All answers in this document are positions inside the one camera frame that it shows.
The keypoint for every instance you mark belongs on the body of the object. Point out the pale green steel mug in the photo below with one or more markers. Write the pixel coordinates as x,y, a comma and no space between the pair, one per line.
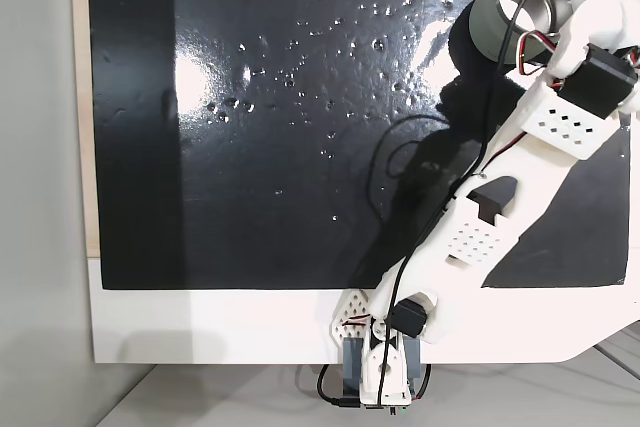
487,22

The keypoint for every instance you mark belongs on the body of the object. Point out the black table mat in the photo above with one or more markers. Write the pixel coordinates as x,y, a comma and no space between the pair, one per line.
300,172

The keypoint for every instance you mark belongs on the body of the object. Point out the grey table clamp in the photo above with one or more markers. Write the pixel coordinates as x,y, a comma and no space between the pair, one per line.
352,364
412,362

